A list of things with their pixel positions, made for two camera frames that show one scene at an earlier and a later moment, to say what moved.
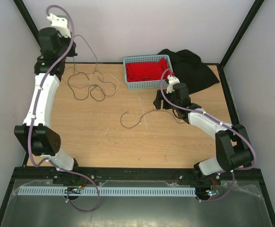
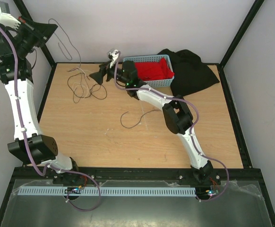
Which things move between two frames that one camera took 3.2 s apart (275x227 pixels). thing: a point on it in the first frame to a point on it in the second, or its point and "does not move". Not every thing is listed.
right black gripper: (157, 101) to (98, 76)
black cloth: (188, 68) does not move
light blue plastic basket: (138, 85) does not move
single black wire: (157, 110) does not move
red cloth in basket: (143, 71) does not move
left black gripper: (73, 53) to (41, 31)
